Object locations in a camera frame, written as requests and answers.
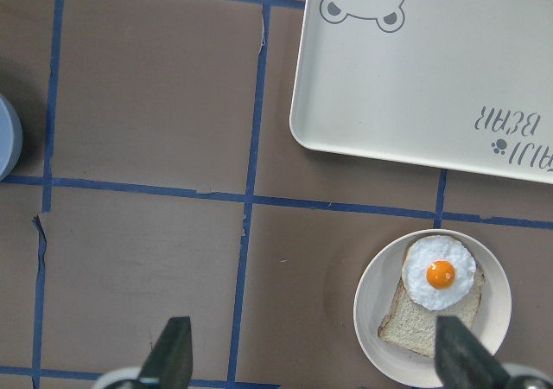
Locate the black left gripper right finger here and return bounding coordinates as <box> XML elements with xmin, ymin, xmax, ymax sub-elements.
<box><xmin>435</xmin><ymin>316</ymin><xmax>511</xmax><ymax>388</ymax></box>

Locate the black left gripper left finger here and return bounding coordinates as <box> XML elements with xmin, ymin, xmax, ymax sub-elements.
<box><xmin>138</xmin><ymin>316</ymin><xmax>193</xmax><ymax>388</ymax></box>

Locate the round cream plate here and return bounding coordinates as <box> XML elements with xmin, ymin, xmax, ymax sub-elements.
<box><xmin>353</xmin><ymin>229</ymin><xmax>512</xmax><ymax>388</ymax></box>

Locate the bottom bread slice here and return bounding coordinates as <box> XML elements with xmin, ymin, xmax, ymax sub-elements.
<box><xmin>378</xmin><ymin>262</ymin><xmax>486</xmax><ymax>358</ymax></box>

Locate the fried egg toy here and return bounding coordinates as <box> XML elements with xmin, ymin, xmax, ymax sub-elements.
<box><xmin>402</xmin><ymin>235</ymin><xmax>477</xmax><ymax>311</ymax></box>

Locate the blue bowl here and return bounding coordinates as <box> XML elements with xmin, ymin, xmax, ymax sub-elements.
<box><xmin>0</xmin><ymin>95</ymin><xmax>22</xmax><ymax>180</ymax></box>

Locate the cream bear tray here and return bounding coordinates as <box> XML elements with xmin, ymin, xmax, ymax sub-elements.
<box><xmin>289</xmin><ymin>0</ymin><xmax>552</xmax><ymax>183</ymax></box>

